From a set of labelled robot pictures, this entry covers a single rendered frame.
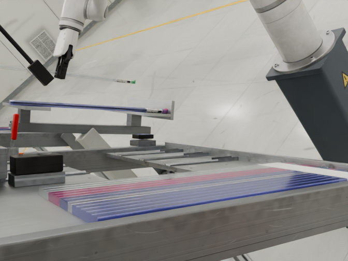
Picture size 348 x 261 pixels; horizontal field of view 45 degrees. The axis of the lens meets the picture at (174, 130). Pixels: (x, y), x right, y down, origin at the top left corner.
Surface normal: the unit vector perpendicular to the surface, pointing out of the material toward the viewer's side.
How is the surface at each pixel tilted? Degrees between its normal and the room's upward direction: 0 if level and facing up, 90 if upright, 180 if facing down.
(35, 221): 43
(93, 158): 90
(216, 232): 90
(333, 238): 0
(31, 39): 90
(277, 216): 90
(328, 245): 0
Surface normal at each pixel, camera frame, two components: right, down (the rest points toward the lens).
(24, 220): 0.00, -1.00
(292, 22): 0.11, 0.44
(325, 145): -0.54, 0.70
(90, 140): 0.53, 0.09
